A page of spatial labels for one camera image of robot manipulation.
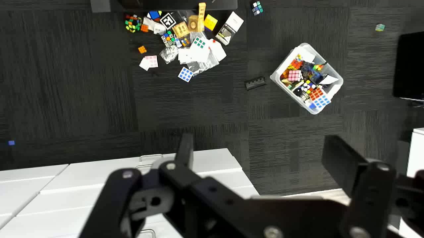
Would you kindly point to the small pale green cube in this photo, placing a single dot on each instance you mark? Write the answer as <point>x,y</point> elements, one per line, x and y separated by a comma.
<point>379,26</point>

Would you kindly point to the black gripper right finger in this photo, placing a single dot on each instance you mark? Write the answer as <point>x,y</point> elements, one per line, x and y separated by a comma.
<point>371,189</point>

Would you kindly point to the colourful twisted puzzle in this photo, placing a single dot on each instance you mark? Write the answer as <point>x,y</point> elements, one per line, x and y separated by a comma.
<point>133,22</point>

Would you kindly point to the white pink sticker cube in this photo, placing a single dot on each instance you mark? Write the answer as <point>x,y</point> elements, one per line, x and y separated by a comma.
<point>149,62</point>

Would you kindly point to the white drawer cabinet wooden top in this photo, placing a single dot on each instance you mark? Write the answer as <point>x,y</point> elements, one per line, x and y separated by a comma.
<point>53,193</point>

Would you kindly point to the white blue sticker cube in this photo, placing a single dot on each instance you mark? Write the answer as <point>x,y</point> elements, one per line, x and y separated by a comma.
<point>186,74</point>

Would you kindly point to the white bin of puzzle cubes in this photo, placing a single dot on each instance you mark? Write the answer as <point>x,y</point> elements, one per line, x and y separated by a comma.
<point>306,79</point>

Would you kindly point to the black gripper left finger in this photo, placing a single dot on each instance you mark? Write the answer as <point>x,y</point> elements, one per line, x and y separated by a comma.
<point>177,193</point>

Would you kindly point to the tan cardboard puzzle box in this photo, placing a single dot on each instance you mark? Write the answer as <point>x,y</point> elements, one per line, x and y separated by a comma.
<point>181,29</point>

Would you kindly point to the tall tan wooden block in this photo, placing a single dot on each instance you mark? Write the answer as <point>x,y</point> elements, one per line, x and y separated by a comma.
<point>202,10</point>

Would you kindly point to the small orange piece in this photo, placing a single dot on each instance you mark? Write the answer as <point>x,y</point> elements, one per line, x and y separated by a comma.
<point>142,48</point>

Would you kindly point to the small blue floor scrap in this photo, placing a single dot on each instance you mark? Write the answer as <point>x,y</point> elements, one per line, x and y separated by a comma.
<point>11,141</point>

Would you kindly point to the small black ridged bar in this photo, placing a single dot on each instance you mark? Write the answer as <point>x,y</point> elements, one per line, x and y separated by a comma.
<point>255,82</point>

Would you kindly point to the white multicolour puzzle cube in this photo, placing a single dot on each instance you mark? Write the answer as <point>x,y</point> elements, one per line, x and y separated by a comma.
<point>257,6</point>

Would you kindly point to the white island cabinet wooden top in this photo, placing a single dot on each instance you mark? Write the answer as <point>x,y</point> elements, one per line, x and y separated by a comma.
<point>416,152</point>

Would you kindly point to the yellow puzzle box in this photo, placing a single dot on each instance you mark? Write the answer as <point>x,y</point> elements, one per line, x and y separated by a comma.
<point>211,21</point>

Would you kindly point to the white green sticker cube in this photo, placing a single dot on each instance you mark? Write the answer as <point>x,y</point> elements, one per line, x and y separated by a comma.
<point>199,42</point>

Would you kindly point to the white and black carton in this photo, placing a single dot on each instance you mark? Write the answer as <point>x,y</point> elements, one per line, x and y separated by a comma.
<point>230,26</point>

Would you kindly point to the black white marker tag box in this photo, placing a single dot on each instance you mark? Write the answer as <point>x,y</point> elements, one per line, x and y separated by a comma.
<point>167,19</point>

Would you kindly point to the black cube ottoman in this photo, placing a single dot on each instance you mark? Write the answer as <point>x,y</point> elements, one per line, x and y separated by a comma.
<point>410,66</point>

